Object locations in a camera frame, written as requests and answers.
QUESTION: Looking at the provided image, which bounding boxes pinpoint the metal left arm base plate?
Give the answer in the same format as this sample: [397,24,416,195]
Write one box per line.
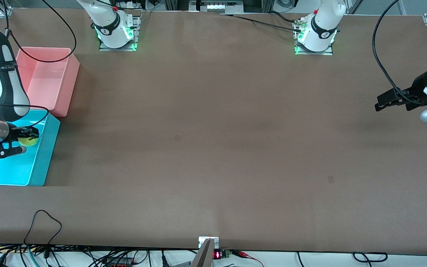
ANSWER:
[293,19,334,56]

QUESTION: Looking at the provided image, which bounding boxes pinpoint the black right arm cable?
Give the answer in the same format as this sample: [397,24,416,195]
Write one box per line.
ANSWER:
[0,0,77,128]

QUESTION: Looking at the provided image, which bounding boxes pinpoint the grey metal camera mount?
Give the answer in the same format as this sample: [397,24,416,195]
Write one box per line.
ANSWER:
[191,237,220,267]

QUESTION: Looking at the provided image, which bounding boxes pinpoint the red clip wire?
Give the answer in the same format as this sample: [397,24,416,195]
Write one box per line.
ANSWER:
[232,250,265,267]

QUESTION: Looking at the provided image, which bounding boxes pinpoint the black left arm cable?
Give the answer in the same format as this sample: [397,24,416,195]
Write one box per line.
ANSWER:
[372,0,427,106]

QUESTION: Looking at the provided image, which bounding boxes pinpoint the metal box with white lights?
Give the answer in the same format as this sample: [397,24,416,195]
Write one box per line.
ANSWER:
[189,0,244,13]

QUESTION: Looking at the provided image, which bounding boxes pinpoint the yellow-green tennis ball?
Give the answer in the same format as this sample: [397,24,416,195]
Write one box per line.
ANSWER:
[17,135,39,147]

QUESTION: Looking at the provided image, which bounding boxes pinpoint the blue plastic bin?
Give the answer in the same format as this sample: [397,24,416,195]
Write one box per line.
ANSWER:
[0,109,61,187]

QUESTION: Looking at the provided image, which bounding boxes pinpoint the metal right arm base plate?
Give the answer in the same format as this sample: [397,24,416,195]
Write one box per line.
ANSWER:
[99,16,140,52]

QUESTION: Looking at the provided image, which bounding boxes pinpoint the black cable to arm base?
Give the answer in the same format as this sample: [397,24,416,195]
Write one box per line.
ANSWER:
[219,13,305,33]

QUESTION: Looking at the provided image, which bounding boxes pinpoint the thin black looped cable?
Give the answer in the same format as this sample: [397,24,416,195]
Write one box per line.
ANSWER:
[24,210,63,248]

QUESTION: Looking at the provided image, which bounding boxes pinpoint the pink plastic bin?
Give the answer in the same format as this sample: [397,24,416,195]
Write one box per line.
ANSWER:
[15,47,80,117]

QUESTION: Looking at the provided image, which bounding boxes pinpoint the black flat looped cable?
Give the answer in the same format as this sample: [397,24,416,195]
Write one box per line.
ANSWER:
[352,252,388,263]

